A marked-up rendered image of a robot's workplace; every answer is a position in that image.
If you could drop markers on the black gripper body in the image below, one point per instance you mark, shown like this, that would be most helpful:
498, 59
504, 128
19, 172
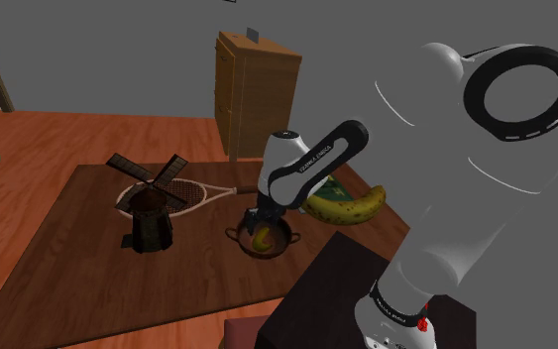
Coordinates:
270, 210

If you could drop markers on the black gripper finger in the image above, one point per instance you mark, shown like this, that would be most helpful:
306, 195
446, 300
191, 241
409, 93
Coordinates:
251, 223

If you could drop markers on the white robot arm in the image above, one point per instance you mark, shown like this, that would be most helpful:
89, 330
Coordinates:
452, 193

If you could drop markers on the small yellow banana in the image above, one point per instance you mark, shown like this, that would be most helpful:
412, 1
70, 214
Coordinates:
261, 241

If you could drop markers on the tennis racket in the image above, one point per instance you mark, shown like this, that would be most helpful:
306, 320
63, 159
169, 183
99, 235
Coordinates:
191, 193

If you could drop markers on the green book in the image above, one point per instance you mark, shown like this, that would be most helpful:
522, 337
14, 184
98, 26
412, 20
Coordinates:
339, 191

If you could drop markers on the large spotted yellow banana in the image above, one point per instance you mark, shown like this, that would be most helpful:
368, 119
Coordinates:
351, 209

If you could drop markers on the dark windmill model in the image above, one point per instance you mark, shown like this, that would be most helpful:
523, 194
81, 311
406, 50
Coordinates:
150, 217

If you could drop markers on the dark robot stand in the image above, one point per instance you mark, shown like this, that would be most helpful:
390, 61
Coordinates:
327, 295

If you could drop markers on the reddish brown chair seat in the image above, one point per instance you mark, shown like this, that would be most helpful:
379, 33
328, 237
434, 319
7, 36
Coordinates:
242, 331

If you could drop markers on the wooden cabinet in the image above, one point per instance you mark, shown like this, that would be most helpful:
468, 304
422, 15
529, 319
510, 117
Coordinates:
254, 96

